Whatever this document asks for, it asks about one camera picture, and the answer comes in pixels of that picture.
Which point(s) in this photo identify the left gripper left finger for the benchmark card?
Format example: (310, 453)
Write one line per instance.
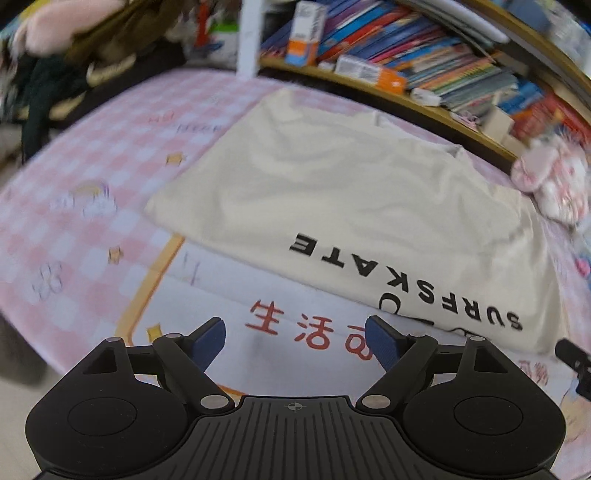
(184, 360)

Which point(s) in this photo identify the usmile white orange box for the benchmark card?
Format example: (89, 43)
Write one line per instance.
(306, 33)

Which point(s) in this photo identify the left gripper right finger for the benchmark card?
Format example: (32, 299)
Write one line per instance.
(405, 360)

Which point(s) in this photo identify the white orange toothpaste box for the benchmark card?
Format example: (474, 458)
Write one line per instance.
(375, 75)

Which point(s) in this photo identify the cream t-shirt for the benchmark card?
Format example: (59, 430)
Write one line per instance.
(355, 206)

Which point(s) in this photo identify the beige pen holder organizer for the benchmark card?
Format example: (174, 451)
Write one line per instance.
(497, 125)

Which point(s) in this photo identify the white power adapter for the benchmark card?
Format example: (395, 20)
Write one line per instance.
(425, 97)

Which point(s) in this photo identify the pink checkered desk mat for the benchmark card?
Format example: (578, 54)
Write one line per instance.
(80, 260)

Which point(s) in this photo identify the wooden white bookshelf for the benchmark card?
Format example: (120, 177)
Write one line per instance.
(529, 48)

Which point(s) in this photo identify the row of leaning books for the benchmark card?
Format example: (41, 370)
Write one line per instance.
(441, 46)

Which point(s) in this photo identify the pink white plush bunny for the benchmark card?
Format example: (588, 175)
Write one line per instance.
(555, 172)

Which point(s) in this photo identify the red thick dictionary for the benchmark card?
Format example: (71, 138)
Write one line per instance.
(551, 115)

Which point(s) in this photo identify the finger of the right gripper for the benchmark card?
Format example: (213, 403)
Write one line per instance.
(573, 356)

